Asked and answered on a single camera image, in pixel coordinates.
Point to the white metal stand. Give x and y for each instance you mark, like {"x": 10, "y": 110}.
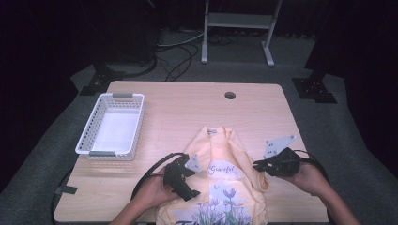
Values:
{"x": 239, "y": 20}

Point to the person's left hand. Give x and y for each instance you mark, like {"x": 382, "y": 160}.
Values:
{"x": 153, "y": 192}

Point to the peach printed t-shirt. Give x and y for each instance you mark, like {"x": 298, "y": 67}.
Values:
{"x": 219, "y": 181}

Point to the person's right hand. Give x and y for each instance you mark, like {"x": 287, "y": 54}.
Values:
{"x": 311, "y": 179}

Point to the white perforated plastic basket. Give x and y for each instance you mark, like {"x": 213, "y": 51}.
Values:
{"x": 115, "y": 131}

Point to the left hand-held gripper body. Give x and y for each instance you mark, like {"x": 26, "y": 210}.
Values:
{"x": 175, "y": 175}

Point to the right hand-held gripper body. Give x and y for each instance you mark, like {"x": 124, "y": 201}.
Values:
{"x": 284, "y": 164}

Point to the black stand base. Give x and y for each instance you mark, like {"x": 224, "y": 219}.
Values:
{"x": 100, "y": 82}
{"x": 314, "y": 89}

